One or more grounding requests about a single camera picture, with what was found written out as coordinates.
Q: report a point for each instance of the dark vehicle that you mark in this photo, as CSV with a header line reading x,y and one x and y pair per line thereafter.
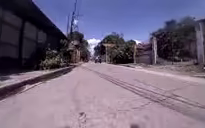
x,y
97,60

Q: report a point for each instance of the clump of green trees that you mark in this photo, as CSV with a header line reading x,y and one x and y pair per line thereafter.
x,y
120,50

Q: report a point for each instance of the trees beside utility pole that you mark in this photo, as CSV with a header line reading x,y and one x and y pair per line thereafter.
x,y
80,43

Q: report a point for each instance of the pale concrete road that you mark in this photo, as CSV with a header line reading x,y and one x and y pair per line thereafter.
x,y
100,100

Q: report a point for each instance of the green bushes by kerb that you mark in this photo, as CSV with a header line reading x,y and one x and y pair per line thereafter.
x,y
51,60

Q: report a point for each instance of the utility pole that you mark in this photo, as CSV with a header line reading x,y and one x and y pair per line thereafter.
x,y
72,23

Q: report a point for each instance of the gate with concrete posts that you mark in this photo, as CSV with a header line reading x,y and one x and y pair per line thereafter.
x,y
153,50

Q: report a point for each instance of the dirt and concrete verge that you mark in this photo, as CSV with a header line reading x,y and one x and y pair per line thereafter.
x,y
176,70

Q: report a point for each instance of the dark trees behind fence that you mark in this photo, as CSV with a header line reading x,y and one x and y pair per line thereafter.
x,y
173,36

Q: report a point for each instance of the raised concrete pavement with kerb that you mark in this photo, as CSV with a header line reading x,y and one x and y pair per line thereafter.
x,y
13,80

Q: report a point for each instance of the dark building with panelled wall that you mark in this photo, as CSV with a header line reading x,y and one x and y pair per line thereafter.
x,y
20,36

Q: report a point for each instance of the tall concrete post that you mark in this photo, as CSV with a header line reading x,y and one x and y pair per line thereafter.
x,y
200,43

